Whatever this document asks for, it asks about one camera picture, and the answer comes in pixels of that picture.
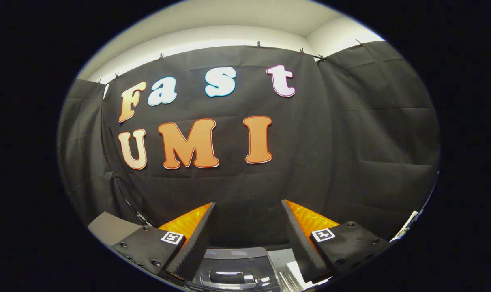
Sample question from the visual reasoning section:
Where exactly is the dark glass washing machine lid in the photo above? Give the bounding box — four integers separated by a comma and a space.
193, 247, 282, 292

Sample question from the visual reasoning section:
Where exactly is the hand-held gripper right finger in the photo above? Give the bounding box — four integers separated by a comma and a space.
281, 199, 390, 283

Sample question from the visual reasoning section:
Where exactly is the white flat sheet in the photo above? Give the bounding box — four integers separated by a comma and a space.
285, 261, 332, 290

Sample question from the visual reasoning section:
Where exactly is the grey flat board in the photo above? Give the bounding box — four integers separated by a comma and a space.
87, 211, 144, 246

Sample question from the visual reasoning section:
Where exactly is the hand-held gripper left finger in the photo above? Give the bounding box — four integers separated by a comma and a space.
112, 202, 216, 282

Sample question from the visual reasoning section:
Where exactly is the grey top-load washing machine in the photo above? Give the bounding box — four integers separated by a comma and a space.
187, 247, 311, 292

